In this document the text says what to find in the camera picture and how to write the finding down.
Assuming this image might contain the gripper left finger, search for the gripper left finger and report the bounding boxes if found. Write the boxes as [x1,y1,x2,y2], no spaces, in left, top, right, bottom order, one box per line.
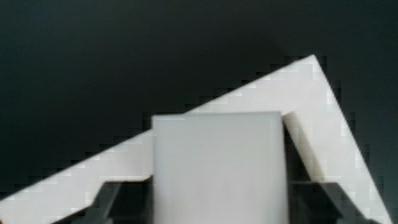
[52,180,154,224]

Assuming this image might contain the white stool leg with tag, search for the white stool leg with tag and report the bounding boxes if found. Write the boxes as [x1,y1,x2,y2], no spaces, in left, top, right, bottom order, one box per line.
[154,112,289,224]

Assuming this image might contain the white U-shaped fence wall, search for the white U-shaped fence wall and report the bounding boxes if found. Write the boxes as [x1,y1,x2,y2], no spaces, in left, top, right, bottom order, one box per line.
[0,56,393,224]

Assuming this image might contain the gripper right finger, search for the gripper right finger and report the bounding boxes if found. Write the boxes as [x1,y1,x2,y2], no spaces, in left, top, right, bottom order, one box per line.
[290,181,381,224]

